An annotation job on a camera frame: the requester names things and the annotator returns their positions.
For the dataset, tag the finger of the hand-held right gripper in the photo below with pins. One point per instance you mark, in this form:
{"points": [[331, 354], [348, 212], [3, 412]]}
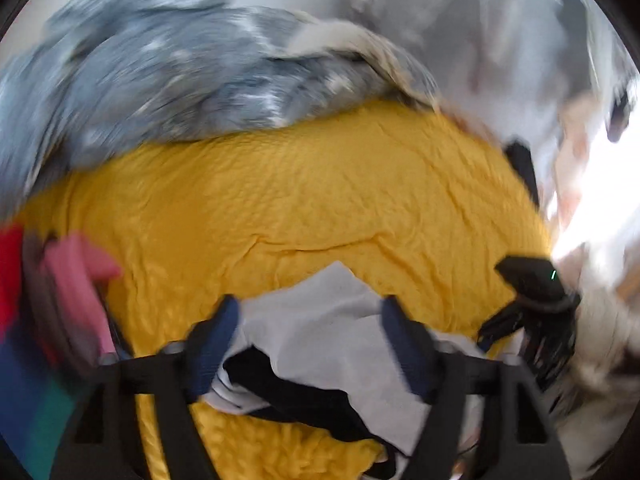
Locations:
{"points": [[502, 322], [550, 345]]}

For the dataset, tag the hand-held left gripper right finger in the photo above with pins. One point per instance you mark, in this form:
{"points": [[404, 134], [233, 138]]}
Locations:
{"points": [[405, 345]]}

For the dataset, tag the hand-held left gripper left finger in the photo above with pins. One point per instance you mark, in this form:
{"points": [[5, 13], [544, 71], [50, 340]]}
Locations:
{"points": [[215, 345]]}

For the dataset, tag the black and white garment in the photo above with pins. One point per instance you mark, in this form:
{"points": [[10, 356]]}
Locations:
{"points": [[320, 310]]}

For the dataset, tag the translucent clothes rack cover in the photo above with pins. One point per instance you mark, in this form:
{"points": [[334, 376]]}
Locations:
{"points": [[475, 35]]}

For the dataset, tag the black lace garment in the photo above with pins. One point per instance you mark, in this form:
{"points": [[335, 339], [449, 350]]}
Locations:
{"points": [[522, 165]]}

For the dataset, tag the cartoon print net curtain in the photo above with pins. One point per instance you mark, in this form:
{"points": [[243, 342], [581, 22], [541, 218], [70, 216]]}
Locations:
{"points": [[572, 145]]}

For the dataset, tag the pink garment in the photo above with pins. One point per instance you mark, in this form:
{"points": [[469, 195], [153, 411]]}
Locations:
{"points": [[75, 270]]}

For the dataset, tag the yellow dotted blanket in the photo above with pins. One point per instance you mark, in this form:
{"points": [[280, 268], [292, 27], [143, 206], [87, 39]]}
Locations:
{"points": [[300, 195]]}

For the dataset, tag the grey garment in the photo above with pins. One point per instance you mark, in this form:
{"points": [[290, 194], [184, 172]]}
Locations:
{"points": [[45, 305]]}

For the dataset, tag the red blue green striped sweater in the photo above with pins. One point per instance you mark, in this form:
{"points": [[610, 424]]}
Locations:
{"points": [[20, 385]]}

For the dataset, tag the grey floral duvet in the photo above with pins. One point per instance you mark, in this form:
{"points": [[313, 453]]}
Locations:
{"points": [[175, 75]]}

